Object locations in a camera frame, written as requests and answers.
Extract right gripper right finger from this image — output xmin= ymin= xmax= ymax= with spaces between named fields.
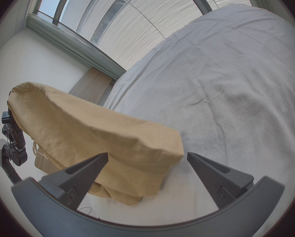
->
xmin=187 ymin=152 xmax=255 ymax=210

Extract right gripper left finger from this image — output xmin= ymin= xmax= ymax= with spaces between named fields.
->
xmin=40 ymin=153 xmax=109 ymax=210

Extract tan shorts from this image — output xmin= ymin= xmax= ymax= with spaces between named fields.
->
xmin=7 ymin=82 xmax=184 ymax=205

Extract bed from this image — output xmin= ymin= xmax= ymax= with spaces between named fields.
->
xmin=35 ymin=5 xmax=295 ymax=226

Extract window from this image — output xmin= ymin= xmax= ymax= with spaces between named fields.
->
xmin=38 ymin=0 xmax=253 ymax=78

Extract black cable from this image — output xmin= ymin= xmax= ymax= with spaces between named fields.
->
xmin=77 ymin=206 xmax=100 ymax=219

